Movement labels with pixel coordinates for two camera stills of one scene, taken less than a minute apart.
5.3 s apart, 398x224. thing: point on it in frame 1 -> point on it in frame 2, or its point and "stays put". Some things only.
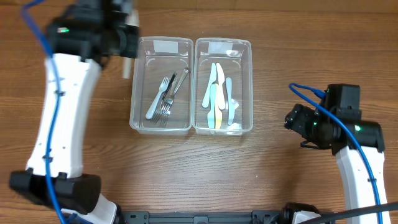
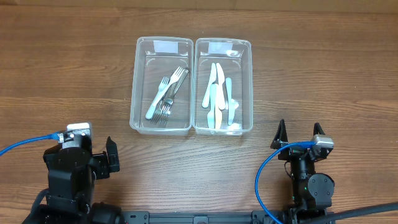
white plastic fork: x=164 y=85 stays put
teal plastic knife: x=211 y=114 stays put
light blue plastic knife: x=206 y=101 stays put
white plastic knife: x=221 y=79 stays put
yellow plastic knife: x=218 y=112 stays put
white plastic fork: x=132 y=18 -> x=174 y=78
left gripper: x=131 y=42 -> x=104 y=160
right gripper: x=292 y=118 -> x=297 y=154
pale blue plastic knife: x=231 y=109 stays put
